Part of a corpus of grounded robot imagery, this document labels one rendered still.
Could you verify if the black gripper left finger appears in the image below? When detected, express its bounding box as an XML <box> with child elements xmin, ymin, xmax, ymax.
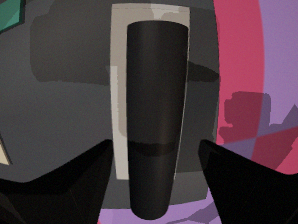
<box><xmin>0</xmin><ymin>140</ymin><xmax>114</xmax><ymax>224</ymax></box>

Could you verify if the beige square tile with dark square center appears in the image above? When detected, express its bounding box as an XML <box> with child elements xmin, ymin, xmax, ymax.
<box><xmin>0</xmin><ymin>140</ymin><xmax>11</xmax><ymax>165</ymax></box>

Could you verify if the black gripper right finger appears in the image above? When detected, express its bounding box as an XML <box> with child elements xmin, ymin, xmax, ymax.
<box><xmin>198</xmin><ymin>139</ymin><xmax>298</xmax><ymax>224</ymax></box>

